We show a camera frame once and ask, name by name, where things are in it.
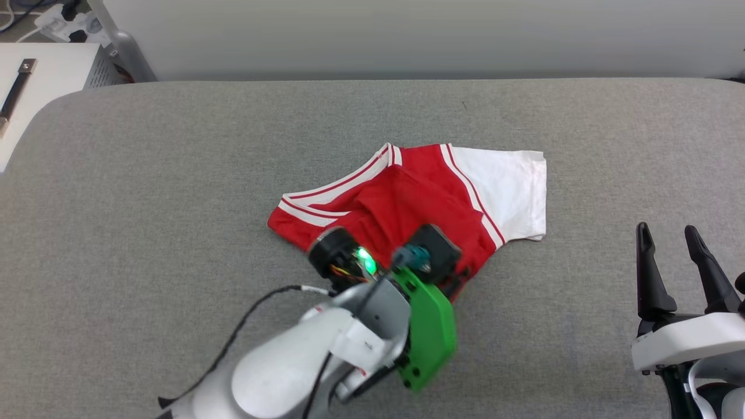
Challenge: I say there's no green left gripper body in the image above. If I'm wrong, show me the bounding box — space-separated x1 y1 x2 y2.
307 227 457 392

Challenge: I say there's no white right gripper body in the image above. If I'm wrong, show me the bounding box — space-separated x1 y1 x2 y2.
632 311 745 373

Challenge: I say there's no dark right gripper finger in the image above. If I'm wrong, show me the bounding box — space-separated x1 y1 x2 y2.
684 225 743 315
636 222 677 321

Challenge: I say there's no red and white t-shirt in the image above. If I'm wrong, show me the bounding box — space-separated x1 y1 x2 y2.
267 143 548 303

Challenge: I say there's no white equipment case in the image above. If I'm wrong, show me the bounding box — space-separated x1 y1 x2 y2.
0 42 126 172

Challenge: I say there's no white power strip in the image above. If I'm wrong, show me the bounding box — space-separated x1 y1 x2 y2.
34 3 111 47

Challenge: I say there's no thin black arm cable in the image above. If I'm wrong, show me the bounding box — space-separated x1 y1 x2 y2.
158 284 332 408

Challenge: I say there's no grey partition post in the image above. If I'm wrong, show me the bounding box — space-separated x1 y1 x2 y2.
87 0 158 83

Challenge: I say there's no black case handle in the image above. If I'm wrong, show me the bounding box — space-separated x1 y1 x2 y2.
0 58 37 137

